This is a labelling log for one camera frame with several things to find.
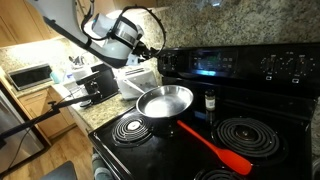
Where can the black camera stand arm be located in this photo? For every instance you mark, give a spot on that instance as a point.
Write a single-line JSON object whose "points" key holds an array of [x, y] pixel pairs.
{"points": [[20, 128]]}

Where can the white toaster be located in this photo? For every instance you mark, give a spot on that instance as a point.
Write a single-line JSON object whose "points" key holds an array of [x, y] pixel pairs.
{"points": [[140, 83]]}

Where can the dark grey chair seat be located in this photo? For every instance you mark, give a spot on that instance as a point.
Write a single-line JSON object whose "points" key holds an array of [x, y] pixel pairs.
{"points": [[61, 173]]}

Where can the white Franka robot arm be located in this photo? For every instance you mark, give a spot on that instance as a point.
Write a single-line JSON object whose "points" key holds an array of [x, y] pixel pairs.
{"points": [[66, 16]]}

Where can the wooden base cabinet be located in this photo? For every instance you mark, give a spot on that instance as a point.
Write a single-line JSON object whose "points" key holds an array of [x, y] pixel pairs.
{"points": [[56, 125]]}

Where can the small spice jar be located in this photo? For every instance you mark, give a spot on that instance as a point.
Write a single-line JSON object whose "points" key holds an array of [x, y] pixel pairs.
{"points": [[210, 101]]}

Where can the stainless steel frying pan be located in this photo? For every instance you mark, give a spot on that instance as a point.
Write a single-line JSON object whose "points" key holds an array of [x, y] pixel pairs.
{"points": [[165, 101]]}

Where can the black bar camera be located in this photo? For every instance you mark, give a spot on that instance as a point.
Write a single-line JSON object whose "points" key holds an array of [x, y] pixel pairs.
{"points": [[93, 88]]}

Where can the teal cup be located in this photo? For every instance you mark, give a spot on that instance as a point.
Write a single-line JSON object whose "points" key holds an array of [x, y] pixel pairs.
{"points": [[55, 78]]}

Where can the small coil burner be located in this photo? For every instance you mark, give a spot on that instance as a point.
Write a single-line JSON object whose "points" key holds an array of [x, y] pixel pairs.
{"points": [[123, 133]]}

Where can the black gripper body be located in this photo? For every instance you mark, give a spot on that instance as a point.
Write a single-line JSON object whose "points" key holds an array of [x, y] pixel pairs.
{"points": [[142, 52]]}

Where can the red silicone spatula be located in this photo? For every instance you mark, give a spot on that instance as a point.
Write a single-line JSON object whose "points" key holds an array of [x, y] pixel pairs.
{"points": [[233, 161]]}

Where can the stainless steel refrigerator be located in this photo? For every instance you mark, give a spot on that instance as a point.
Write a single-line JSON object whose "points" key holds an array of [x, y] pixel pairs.
{"points": [[23, 150]]}

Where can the black stove knob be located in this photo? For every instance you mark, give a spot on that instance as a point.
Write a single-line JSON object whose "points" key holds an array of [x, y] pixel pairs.
{"points": [[164, 60], [269, 65], [173, 60], [300, 66]]}

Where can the white utensil crock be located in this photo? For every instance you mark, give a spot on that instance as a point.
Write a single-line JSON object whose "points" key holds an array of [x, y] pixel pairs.
{"points": [[81, 74]]}

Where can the metal utensils bundle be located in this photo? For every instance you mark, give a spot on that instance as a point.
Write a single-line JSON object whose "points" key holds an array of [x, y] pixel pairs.
{"points": [[78, 61]]}

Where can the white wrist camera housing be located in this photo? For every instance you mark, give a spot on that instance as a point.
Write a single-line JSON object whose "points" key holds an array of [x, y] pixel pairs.
{"points": [[132, 60]]}

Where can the large coil burner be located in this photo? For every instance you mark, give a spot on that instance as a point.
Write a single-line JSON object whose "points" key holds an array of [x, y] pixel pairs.
{"points": [[230, 140]]}

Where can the grey dish towel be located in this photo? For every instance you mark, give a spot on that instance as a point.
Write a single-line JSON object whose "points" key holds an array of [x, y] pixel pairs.
{"points": [[100, 170]]}

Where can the black electric stove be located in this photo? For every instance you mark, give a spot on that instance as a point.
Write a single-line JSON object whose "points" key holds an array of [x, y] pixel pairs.
{"points": [[186, 156]]}

